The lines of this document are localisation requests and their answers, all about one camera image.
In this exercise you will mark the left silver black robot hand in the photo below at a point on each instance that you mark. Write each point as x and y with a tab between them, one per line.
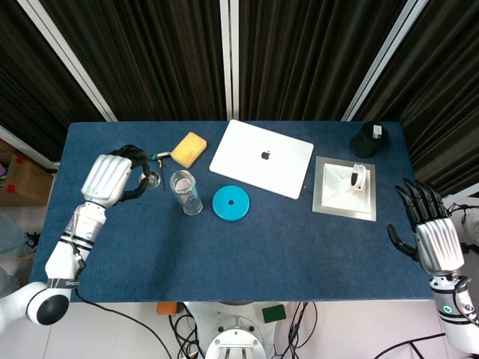
106	179

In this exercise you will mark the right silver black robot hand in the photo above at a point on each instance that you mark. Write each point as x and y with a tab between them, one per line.
439	243

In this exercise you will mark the small metal tea strainer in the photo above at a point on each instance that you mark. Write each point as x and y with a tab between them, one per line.
154	181

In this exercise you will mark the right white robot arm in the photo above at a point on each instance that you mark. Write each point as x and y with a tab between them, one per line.
454	325

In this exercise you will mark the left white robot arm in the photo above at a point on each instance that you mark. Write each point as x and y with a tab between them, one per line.
63	261

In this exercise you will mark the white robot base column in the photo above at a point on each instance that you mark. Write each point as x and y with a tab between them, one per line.
235	333

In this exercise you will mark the clear glass jar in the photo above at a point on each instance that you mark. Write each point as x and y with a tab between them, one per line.
189	202

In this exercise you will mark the brown cardboard box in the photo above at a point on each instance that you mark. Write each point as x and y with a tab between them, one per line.
26	179

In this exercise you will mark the yellow sponge block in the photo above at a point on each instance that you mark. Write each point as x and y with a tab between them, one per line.
189	149

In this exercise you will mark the teal round disc with hole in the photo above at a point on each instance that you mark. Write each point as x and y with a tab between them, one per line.
224	211

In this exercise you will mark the black mesh pen holder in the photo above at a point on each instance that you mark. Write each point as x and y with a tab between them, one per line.
365	144

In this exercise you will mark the dark pleated curtain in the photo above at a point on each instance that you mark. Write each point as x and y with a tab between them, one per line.
164	56

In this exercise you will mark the orange box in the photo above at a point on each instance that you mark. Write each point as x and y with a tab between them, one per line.
165	309

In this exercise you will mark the white closed laptop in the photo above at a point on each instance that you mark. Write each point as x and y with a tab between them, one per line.
254	168

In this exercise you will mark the blue table cloth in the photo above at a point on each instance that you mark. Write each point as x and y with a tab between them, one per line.
239	258

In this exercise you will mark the green box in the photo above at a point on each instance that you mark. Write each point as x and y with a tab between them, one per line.
274	313

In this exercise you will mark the white slanted frame post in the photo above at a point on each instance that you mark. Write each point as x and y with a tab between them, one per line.
71	60
385	60

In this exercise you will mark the silver square base plate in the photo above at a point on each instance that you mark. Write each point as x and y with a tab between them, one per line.
318	207

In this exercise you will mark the white upright frame post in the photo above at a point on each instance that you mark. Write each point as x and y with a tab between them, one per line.
229	56

